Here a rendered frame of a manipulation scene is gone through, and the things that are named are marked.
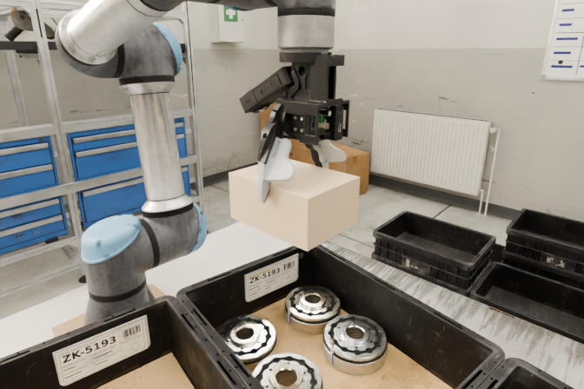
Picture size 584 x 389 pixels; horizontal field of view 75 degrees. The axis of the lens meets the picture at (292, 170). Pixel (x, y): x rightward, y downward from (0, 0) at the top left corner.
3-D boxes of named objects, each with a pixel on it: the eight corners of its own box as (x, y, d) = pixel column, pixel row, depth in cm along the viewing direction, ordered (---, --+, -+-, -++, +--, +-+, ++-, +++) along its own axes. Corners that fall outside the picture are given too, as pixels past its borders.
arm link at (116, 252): (77, 280, 83) (68, 223, 79) (137, 258, 92) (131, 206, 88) (99, 305, 75) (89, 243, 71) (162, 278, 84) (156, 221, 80)
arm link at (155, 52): (134, 263, 91) (89, 23, 80) (189, 242, 101) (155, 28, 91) (157, 277, 82) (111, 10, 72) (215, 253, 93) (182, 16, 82)
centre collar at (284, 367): (262, 378, 54) (262, 374, 54) (288, 360, 57) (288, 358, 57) (282, 401, 50) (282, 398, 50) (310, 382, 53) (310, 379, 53)
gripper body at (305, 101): (315, 151, 48) (317, 52, 45) (268, 141, 54) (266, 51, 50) (348, 141, 54) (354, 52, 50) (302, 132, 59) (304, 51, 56)
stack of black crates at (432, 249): (364, 321, 170) (371, 231, 157) (396, 292, 191) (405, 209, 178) (454, 370, 145) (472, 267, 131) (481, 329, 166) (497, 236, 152)
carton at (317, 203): (230, 217, 61) (228, 172, 58) (282, 196, 69) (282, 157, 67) (307, 251, 50) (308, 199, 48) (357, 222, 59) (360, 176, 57)
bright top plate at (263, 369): (236, 378, 55) (236, 375, 54) (291, 346, 61) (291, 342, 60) (279, 430, 47) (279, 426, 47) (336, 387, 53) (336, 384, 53)
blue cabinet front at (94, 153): (83, 227, 221) (66, 133, 204) (189, 194, 272) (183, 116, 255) (85, 229, 219) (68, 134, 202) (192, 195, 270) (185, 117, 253)
